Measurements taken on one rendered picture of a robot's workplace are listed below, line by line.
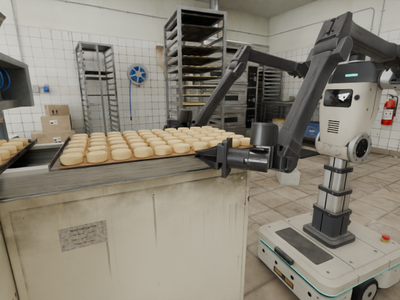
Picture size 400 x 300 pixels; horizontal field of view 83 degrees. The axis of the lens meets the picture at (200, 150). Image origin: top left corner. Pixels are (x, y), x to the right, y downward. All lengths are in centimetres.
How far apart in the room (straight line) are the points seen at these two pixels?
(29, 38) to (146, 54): 189
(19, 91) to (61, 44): 374
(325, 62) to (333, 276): 95
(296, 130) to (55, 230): 67
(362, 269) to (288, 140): 95
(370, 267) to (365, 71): 95
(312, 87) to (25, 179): 76
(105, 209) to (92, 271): 18
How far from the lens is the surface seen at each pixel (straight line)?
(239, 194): 80
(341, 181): 141
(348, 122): 129
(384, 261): 158
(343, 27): 84
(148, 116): 499
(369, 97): 130
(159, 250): 77
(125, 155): 61
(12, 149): 82
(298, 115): 68
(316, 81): 74
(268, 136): 58
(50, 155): 93
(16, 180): 66
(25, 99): 110
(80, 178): 64
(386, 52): 107
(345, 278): 137
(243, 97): 490
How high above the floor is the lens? 107
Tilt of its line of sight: 14 degrees down
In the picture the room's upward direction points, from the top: straight up
